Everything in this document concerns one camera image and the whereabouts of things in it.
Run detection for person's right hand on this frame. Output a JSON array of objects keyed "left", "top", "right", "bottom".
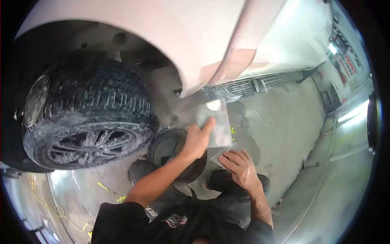
[{"left": 218, "top": 148, "right": 263, "bottom": 192}]

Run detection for person's left hand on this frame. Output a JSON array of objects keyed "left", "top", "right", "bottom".
[{"left": 180, "top": 117, "right": 217, "bottom": 161}]

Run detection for person's left thumb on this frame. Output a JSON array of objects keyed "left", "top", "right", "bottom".
[{"left": 201, "top": 117, "right": 217, "bottom": 138}]

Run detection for person's left fingers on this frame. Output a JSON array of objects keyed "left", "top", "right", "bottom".
[{"left": 186, "top": 123, "right": 202, "bottom": 136}]

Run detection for person's right index finger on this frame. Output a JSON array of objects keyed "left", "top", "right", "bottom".
[{"left": 218, "top": 155, "right": 237, "bottom": 168}]

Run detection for person's right middle finger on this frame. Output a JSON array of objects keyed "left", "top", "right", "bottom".
[{"left": 227, "top": 151, "right": 245, "bottom": 162}]

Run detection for grey sandpaper sheet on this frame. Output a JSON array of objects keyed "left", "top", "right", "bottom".
[
  {"left": 210, "top": 148, "right": 233, "bottom": 169},
  {"left": 196, "top": 98, "right": 234, "bottom": 149}
]

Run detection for person's legs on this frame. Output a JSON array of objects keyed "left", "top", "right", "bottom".
[{"left": 128, "top": 159, "right": 271, "bottom": 230}]

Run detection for black round bucket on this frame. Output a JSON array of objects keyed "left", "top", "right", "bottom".
[{"left": 147, "top": 126, "right": 208, "bottom": 187}]

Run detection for person's body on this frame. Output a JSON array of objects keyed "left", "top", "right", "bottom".
[{"left": 91, "top": 201, "right": 275, "bottom": 244}]

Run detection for pale car body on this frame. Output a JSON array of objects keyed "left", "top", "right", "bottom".
[{"left": 15, "top": 0, "right": 333, "bottom": 99}]

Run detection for dusty car wheel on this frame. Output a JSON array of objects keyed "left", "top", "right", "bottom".
[{"left": 22, "top": 56, "right": 160, "bottom": 171}]

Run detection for wall poster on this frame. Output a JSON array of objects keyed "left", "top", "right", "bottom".
[{"left": 328, "top": 12, "right": 364, "bottom": 89}]

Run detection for yellow cord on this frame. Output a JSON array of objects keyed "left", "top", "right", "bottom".
[{"left": 27, "top": 173, "right": 126, "bottom": 239}]

